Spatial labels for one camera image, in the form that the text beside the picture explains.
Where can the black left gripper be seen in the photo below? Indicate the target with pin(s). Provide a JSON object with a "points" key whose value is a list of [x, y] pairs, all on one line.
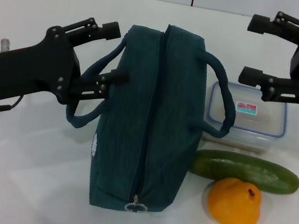
{"points": [[31, 70]]}

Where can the clear plastic food container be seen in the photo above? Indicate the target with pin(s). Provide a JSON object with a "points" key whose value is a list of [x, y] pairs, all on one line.
{"points": [[264, 121]]}

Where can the dark teal insulated lunch bag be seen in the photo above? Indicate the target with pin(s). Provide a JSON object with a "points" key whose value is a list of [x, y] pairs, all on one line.
{"points": [[151, 118]]}

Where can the green cucumber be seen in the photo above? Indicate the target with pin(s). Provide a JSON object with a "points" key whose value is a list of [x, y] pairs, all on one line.
{"points": [[242, 170]]}

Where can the orange pear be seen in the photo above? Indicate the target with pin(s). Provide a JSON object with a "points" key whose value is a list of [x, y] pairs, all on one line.
{"points": [[232, 206]]}

